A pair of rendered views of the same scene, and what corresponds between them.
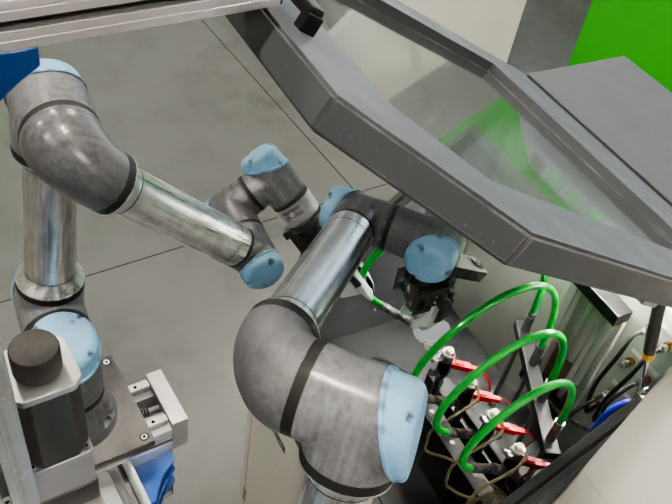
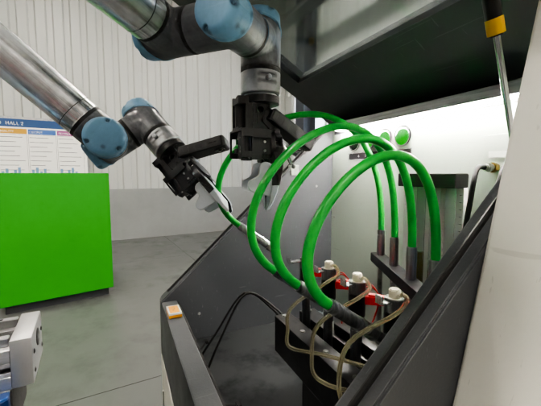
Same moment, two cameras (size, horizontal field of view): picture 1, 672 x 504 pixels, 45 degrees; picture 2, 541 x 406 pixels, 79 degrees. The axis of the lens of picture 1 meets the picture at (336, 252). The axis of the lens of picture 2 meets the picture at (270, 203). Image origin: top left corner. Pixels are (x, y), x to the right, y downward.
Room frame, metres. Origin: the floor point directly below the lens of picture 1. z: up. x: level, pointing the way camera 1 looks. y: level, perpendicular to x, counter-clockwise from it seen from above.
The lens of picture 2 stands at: (0.39, -0.30, 1.29)
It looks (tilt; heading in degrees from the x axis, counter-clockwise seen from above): 5 degrees down; 10
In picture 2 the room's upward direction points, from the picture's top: straight up
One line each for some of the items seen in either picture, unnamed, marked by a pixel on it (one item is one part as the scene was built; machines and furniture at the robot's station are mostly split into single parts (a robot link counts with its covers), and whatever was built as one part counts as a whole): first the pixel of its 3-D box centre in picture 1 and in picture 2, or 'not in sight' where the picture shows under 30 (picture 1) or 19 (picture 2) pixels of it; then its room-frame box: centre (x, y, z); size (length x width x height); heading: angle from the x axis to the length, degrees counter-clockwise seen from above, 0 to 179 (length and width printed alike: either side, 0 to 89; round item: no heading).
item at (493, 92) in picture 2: not in sight; (406, 113); (1.21, -0.48, 1.43); 0.54 x 0.03 x 0.02; 34
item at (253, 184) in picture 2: (423, 320); (262, 186); (0.99, -0.18, 1.26); 0.06 x 0.03 x 0.09; 124
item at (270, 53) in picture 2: not in sight; (259, 43); (1.01, -0.17, 1.53); 0.09 x 0.08 x 0.11; 166
